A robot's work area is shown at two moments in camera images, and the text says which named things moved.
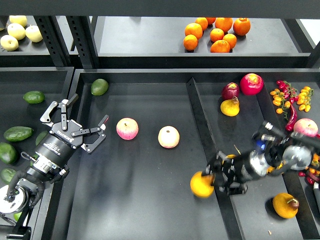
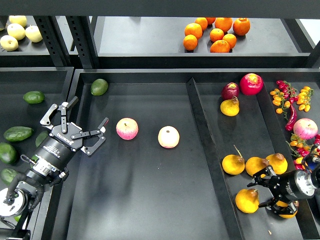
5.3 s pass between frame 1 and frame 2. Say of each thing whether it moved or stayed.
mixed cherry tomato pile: moved
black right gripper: moved
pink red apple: stayed
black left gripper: stayed
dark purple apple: stayed
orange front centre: stayed
